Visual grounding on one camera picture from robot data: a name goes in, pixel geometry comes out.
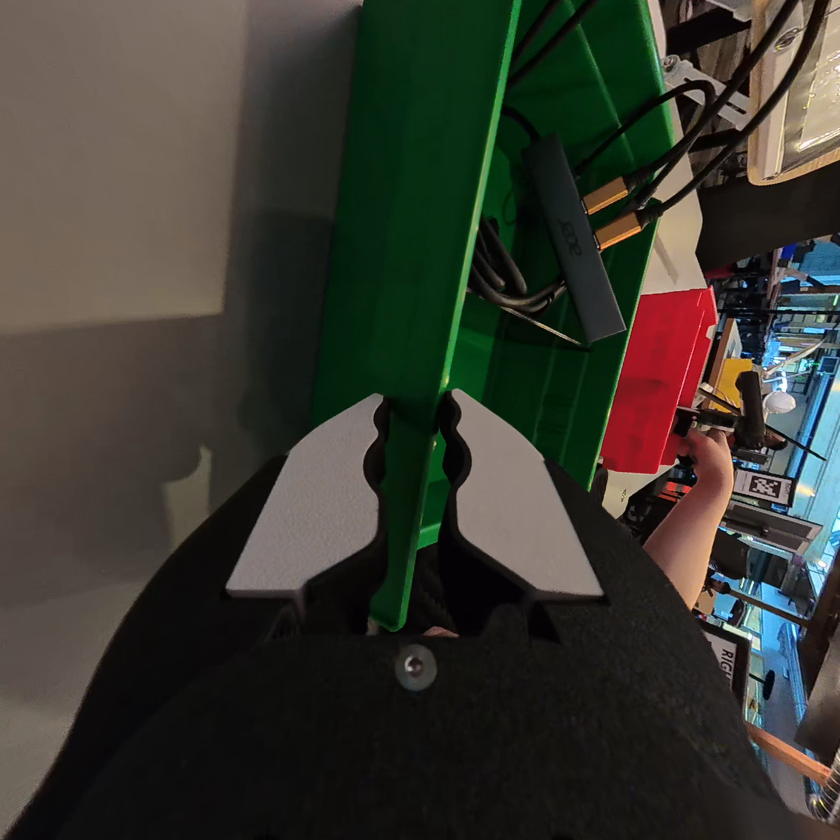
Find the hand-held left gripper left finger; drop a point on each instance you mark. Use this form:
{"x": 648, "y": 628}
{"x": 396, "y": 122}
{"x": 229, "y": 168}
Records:
{"x": 308, "y": 505}

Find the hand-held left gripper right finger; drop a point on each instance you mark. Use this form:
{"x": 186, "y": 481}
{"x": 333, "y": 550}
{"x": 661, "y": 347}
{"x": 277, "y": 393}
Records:
{"x": 518, "y": 512}

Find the red plastic bin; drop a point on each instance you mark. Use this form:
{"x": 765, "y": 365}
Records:
{"x": 649, "y": 380}

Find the grey usb hub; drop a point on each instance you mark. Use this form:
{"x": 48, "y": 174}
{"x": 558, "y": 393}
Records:
{"x": 577, "y": 249}

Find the green plastic bin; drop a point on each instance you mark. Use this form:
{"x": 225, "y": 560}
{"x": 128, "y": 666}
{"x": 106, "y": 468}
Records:
{"x": 407, "y": 197}

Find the person's right forearm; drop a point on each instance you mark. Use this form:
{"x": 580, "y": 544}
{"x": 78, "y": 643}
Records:
{"x": 682, "y": 544}

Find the person's right hand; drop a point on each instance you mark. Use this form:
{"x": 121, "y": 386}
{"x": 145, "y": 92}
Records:
{"x": 712, "y": 459}

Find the wooden framed sign board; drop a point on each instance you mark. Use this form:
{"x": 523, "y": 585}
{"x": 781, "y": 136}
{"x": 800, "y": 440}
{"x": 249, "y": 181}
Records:
{"x": 807, "y": 98}

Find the white sign black frame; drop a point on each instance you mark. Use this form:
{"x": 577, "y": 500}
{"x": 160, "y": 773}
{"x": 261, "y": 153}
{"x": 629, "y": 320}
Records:
{"x": 725, "y": 663}

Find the silver metal bracket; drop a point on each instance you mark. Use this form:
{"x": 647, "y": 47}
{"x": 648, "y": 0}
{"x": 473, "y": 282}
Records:
{"x": 695, "y": 75}

